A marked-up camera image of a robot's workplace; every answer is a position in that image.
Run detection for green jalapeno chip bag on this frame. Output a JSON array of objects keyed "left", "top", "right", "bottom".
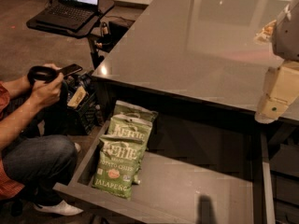
[{"left": 93, "top": 134, "right": 145, "bottom": 200}]

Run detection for black smartphone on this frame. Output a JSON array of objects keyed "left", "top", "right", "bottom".
[{"left": 58, "top": 63, "right": 82, "bottom": 77}]

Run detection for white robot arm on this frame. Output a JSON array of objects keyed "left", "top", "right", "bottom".
[{"left": 255, "top": 0, "right": 299, "bottom": 124}]

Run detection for person's right forearm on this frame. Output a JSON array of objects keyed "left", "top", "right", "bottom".
[{"left": 0, "top": 97, "right": 40, "bottom": 150}]

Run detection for person's left forearm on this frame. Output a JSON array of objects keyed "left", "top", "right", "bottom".
[{"left": 3, "top": 76, "right": 31, "bottom": 99}]

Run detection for grey counter cabinet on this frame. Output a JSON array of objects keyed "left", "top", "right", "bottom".
[{"left": 92, "top": 0, "right": 299, "bottom": 224}]

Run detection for open grey top drawer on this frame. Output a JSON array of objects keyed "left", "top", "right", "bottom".
[{"left": 55, "top": 114, "right": 276, "bottom": 224}]

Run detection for middle green chip bag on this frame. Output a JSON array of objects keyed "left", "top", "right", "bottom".
[{"left": 107, "top": 114, "right": 152, "bottom": 185}]

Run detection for rear green chip bag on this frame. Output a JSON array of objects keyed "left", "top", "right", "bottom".
[{"left": 113, "top": 100, "right": 158, "bottom": 122}]

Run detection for person's left hand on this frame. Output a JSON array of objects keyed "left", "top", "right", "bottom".
[{"left": 43, "top": 63, "right": 62, "bottom": 70}]

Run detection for person's right hand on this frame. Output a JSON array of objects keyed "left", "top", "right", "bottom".
[{"left": 30, "top": 74, "right": 64, "bottom": 108}]

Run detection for black plastic crate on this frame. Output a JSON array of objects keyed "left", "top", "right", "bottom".
[{"left": 66, "top": 73, "right": 97, "bottom": 135}]

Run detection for black laptop stand table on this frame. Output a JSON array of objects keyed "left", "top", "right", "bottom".
[{"left": 25, "top": 0, "right": 116, "bottom": 70}]

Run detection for tan packet in crate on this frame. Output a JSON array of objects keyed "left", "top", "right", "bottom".
[{"left": 67, "top": 86, "right": 87, "bottom": 109}]

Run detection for black laptop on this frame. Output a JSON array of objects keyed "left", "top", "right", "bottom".
[{"left": 36, "top": 0, "right": 99, "bottom": 31}]

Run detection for white sneaker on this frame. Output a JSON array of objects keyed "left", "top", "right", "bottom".
[{"left": 34, "top": 201, "right": 83, "bottom": 217}]

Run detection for blue jeans legs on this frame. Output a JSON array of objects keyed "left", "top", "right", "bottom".
[{"left": 1, "top": 87, "right": 78, "bottom": 206}]

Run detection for red checked shirt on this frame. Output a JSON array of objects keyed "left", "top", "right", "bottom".
[{"left": 0, "top": 83, "right": 24, "bottom": 201}]

